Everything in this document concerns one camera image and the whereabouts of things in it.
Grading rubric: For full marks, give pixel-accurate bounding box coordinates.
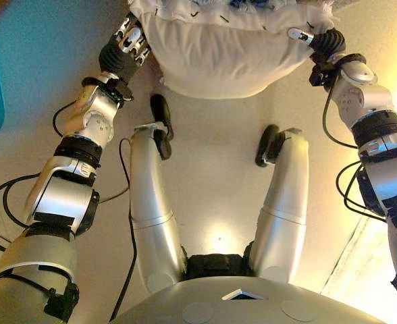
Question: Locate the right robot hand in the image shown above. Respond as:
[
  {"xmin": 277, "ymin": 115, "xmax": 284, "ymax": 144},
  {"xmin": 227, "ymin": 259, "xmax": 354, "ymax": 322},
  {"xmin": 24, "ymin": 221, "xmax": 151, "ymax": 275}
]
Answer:
[{"xmin": 288, "ymin": 26, "xmax": 348, "ymax": 65}]

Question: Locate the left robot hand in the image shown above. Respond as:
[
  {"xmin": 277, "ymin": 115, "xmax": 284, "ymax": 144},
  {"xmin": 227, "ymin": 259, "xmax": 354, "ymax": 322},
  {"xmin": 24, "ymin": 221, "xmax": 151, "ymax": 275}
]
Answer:
[{"xmin": 98, "ymin": 11, "xmax": 153, "ymax": 84}]

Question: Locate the white cushion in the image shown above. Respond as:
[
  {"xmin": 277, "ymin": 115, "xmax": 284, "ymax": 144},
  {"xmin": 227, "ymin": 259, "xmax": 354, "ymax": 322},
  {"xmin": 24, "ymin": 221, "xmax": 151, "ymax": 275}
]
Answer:
[{"xmin": 128, "ymin": 0, "xmax": 338, "ymax": 100}]

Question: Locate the left silver robot leg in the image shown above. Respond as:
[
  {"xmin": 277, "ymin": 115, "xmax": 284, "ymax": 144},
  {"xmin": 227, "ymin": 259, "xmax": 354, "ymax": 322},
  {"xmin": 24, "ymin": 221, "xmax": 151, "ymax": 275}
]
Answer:
[{"xmin": 128, "ymin": 93, "xmax": 186, "ymax": 295}]

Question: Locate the silver robot leg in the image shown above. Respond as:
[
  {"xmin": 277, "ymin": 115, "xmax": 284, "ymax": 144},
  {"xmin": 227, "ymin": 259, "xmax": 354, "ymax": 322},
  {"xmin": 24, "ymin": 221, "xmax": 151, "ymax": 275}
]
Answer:
[
  {"xmin": 128, "ymin": 93, "xmax": 186, "ymax": 295},
  {"xmin": 248, "ymin": 124, "xmax": 311, "ymax": 285}
]

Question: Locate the right silver robot leg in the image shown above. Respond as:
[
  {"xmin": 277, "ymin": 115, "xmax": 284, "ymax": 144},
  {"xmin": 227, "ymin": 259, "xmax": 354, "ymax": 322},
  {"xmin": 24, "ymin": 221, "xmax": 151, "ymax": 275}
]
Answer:
[{"xmin": 248, "ymin": 124, "xmax": 311, "ymax": 285}]

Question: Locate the silver robot torso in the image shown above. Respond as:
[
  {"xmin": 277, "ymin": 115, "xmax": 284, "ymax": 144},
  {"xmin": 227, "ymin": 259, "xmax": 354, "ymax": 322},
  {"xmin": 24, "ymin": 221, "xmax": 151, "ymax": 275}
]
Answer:
[{"xmin": 112, "ymin": 252, "xmax": 388, "ymax": 324}]

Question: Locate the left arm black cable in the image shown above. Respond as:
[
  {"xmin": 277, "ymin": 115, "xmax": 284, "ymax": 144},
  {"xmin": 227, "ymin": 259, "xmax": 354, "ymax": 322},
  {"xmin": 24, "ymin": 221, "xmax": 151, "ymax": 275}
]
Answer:
[{"xmin": 0, "ymin": 100, "xmax": 80, "ymax": 252}]

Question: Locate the thin black tether cable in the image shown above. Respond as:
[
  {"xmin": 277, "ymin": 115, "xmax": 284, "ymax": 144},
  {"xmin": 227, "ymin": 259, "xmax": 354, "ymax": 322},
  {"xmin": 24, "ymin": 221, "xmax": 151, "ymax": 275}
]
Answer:
[{"xmin": 99, "ymin": 137, "xmax": 139, "ymax": 322}]

